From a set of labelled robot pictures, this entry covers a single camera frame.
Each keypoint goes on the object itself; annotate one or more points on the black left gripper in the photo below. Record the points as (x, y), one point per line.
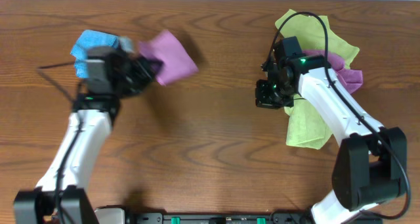
(140, 70)

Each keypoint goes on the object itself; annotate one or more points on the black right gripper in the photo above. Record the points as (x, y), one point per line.
(266, 94)

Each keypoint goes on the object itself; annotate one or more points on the purple microfiber cloth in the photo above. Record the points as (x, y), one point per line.
(176, 62)

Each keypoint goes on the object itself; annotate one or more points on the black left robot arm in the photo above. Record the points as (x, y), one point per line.
(60, 193)

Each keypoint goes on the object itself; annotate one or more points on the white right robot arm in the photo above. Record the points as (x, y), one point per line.
(369, 179)

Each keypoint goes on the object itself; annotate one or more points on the upper green cloth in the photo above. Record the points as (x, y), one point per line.
(310, 34)

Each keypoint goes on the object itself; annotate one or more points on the green cloth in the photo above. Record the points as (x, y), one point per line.
(306, 128)
(310, 34)

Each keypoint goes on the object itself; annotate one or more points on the folded blue cloth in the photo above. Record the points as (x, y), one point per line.
(92, 38)

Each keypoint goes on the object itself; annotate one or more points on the lower green cloth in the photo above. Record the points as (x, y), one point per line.
(306, 128)

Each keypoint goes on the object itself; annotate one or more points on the crumpled purple cloth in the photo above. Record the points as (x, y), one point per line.
(351, 80)

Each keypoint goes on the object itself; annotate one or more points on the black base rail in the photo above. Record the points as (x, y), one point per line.
(116, 214)

